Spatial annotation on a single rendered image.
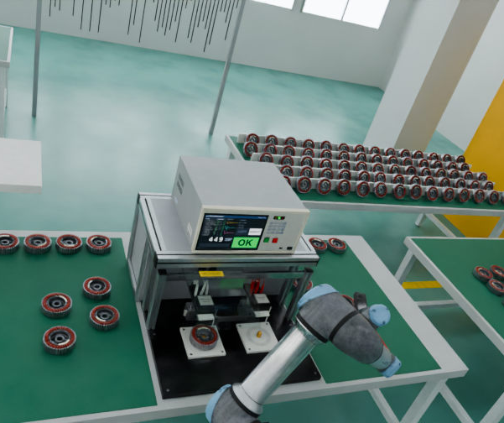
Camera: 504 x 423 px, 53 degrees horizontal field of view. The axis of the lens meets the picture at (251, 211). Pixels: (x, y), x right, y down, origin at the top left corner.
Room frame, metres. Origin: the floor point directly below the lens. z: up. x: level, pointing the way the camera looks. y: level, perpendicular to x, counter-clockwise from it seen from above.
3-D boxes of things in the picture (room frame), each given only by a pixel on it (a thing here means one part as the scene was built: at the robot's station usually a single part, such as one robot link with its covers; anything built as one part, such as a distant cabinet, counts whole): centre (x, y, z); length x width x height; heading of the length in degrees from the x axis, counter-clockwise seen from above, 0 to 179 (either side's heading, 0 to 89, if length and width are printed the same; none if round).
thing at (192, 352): (1.44, 0.03, 0.78); 0.15 x 0.15 x 0.01; 29
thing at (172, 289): (1.72, 0.05, 0.92); 0.66 x 0.01 x 0.30; 119
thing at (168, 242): (1.78, 0.08, 1.09); 0.68 x 0.44 x 0.05; 119
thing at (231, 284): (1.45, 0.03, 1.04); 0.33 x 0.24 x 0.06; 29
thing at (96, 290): (1.55, 0.51, 0.77); 0.11 x 0.11 x 0.04
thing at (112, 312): (1.41, 0.42, 0.77); 0.11 x 0.11 x 0.04
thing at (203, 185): (1.78, 0.07, 1.22); 0.44 x 0.39 x 0.20; 119
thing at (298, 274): (1.58, -0.03, 1.03); 0.62 x 0.01 x 0.03; 119
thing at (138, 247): (1.69, 0.40, 0.91); 0.28 x 0.03 x 0.32; 29
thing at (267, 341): (1.55, -0.18, 0.78); 0.15 x 0.15 x 0.01; 29
